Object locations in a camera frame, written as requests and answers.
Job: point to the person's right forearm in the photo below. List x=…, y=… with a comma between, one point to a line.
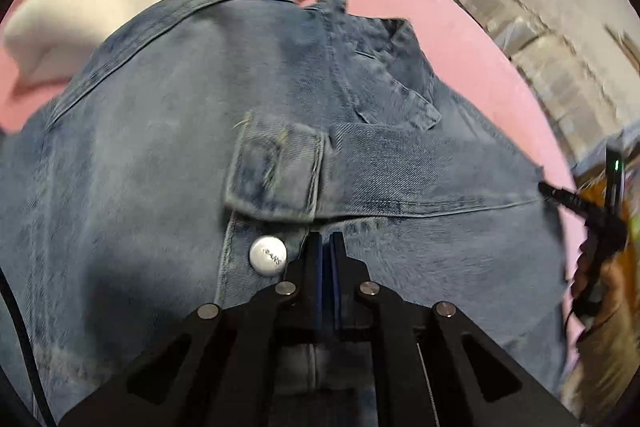
x=612, y=347

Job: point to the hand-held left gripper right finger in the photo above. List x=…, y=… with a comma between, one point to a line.
x=336, y=267

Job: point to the blue denim jeans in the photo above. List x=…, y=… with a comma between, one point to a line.
x=165, y=132

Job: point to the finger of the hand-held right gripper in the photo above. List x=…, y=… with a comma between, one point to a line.
x=562, y=197

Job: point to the sofa with lace cover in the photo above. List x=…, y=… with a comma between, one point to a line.
x=555, y=37

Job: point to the pink bed blanket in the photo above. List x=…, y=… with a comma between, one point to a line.
x=480, y=72

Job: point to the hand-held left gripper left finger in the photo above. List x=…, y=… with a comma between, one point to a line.
x=316, y=267

